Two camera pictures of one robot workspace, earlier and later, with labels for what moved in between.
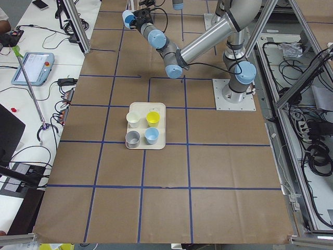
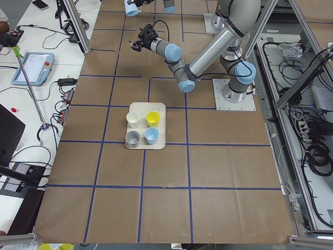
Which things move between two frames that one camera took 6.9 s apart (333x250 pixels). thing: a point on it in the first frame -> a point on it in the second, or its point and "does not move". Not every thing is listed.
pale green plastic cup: x=133 y=118 does not move
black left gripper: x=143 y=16 -> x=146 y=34
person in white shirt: x=7 y=39 does not move
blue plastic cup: x=128 y=16 -> x=131 y=9
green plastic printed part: x=16 y=49 does not move
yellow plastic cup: x=152 y=118 does not move
